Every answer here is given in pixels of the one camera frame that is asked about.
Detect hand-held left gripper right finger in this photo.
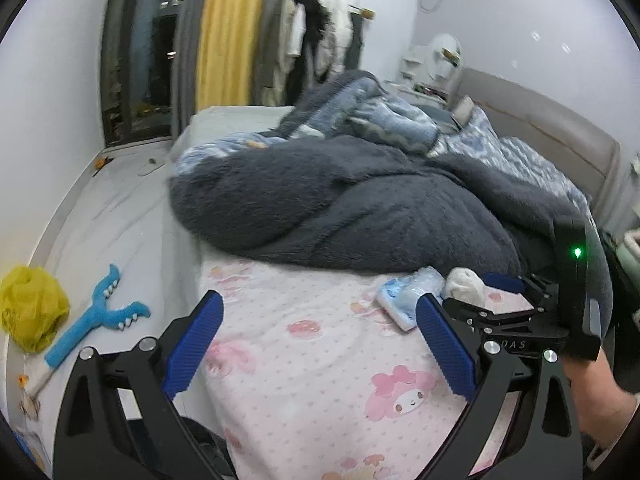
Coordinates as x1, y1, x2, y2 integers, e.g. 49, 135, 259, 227
415, 294, 586, 480

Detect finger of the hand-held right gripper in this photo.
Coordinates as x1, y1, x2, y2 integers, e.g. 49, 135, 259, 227
482, 272, 560, 317
442, 297, 568, 359

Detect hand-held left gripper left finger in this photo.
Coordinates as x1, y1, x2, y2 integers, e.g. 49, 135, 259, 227
52, 290, 226, 480

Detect white tissue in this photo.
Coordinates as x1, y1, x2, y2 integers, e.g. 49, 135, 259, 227
444, 267, 489, 304

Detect dark teal trash bin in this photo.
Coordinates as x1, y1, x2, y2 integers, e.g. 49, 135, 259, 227
120, 400, 236, 480

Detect person's right forearm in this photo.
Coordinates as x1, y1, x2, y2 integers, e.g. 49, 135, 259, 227
564, 347, 640, 470

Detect blue tissue packet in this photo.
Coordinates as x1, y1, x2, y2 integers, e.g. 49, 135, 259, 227
375, 280, 426, 332

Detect blue forked toy stick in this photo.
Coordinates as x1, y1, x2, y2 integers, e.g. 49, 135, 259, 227
21, 263, 151, 407

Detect pink printed bed sheet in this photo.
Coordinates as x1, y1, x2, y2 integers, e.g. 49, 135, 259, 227
197, 252, 566, 480

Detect blue patterned duvet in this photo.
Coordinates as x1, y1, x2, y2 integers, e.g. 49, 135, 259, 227
172, 105, 598, 226

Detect yellow plastic bag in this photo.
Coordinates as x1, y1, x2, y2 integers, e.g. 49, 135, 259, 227
0, 265, 71, 354

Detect grey padded headboard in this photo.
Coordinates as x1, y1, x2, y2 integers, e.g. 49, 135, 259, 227
454, 67, 622, 207

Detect beige pillow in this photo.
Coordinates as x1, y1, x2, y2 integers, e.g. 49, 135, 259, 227
452, 95, 476, 124

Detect blue snack packet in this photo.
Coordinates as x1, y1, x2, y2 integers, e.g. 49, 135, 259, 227
10, 427, 51, 476

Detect dark grey fleece blanket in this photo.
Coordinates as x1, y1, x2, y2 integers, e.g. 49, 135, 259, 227
167, 135, 615, 322

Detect blue grey fleece blanket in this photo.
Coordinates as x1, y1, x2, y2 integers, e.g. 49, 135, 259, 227
279, 69, 442, 154

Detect white vanity table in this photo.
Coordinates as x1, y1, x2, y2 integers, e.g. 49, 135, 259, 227
384, 80, 449, 109

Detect round white mirror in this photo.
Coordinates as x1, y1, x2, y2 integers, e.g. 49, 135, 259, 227
429, 33, 464, 84

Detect white mattress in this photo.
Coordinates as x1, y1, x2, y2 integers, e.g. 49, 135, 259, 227
172, 105, 297, 161

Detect white corner shelf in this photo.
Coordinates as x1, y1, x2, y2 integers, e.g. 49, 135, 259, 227
399, 45, 431, 84

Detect dark grey hanging trousers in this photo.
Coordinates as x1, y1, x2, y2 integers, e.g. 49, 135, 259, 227
344, 10, 364, 71

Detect glass balcony door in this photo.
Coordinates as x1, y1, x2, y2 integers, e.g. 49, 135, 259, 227
100, 0, 194, 149

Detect grey curtain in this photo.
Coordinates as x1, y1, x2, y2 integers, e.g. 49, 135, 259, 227
169, 0, 217, 142

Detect white hanging jacket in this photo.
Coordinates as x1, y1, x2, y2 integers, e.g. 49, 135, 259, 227
312, 0, 351, 79

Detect yellow curtain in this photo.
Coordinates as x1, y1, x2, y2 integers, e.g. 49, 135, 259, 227
194, 0, 274, 112

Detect beige hanging coat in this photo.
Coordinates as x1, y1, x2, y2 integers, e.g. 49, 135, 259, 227
262, 0, 306, 106

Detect clothes rail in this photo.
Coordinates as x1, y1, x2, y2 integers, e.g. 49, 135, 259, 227
273, 0, 376, 21

